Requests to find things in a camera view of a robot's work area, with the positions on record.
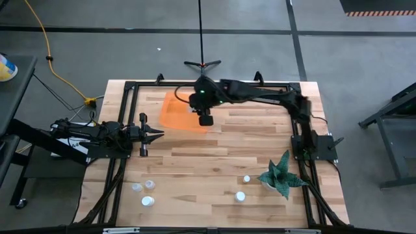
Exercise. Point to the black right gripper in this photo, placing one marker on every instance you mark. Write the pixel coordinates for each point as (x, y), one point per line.
(203, 97)

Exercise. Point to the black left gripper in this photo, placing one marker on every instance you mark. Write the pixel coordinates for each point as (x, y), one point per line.
(143, 136)

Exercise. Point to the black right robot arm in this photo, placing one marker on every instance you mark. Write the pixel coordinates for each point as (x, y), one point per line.
(260, 92)

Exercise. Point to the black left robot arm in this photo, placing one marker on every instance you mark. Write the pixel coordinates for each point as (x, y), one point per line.
(107, 130)

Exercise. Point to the orange translucent plastic basket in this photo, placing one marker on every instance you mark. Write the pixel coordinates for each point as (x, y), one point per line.
(175, 117)

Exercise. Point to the black tripod pole stand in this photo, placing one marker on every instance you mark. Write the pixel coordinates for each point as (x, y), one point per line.
(201, 32)

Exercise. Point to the white paper box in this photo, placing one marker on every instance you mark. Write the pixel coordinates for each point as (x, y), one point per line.
(76, 148)

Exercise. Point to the white bottle cap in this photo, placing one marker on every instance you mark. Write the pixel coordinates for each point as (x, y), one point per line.
(240, 196)

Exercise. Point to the green plant in white pot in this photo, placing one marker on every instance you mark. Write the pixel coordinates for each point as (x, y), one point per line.
(279, 177)

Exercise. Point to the black cart with caster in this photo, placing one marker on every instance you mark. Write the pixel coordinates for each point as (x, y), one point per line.
(16, 87)

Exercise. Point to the yellow blue white container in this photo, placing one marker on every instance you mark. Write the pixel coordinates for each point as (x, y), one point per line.
(6, 70)

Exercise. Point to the black metal stand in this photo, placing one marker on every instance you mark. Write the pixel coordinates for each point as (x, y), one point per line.
(386, 136)

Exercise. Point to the black mat with orange stripes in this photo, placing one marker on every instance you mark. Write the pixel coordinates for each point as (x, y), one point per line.
(373, 5)

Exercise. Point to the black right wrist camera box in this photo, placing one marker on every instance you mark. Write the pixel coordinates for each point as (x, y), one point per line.
(206, 120)

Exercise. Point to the black aluminium rig frame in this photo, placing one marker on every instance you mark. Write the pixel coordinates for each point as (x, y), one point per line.
(130, 97)

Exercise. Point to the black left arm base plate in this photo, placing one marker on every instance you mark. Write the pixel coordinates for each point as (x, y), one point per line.
(104, 153)

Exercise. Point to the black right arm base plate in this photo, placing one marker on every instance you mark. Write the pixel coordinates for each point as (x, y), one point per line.
(325, 146)

